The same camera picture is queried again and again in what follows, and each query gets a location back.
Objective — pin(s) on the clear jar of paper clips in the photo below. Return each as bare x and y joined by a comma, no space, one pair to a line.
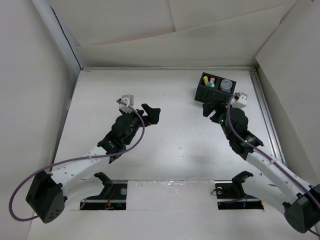
226,85

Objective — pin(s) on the blue highlighter pen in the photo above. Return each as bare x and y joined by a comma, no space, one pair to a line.
211,84

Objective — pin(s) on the black two-compartment organizer box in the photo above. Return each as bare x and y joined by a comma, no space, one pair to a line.
205,94

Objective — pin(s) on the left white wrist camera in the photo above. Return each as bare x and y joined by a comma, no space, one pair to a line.
126,101

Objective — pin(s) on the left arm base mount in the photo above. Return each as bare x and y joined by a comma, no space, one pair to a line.
113,196

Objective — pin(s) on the yellow highlighter pen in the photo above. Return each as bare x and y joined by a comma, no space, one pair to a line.
206,80

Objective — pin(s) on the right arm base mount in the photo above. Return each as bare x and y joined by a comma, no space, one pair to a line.
231,196

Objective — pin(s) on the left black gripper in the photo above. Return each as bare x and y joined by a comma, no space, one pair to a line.
152,114

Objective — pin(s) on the aluminium rail right side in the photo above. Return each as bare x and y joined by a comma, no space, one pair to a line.
267,118

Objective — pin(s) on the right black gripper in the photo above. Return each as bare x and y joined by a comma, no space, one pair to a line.
219,106

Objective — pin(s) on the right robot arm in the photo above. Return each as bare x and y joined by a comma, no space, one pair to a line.
295,198

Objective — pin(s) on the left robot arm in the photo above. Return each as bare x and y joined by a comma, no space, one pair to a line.
82,177

